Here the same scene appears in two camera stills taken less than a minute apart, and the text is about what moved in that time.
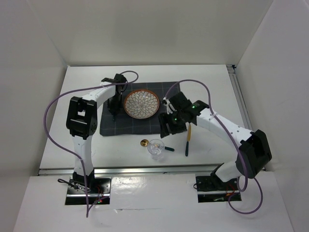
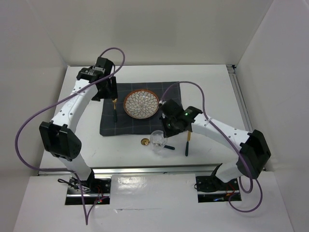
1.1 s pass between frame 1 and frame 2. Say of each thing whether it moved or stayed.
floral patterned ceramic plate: stayed
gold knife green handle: stayed
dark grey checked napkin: stayed
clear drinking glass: moved
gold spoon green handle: stayed
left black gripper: moved
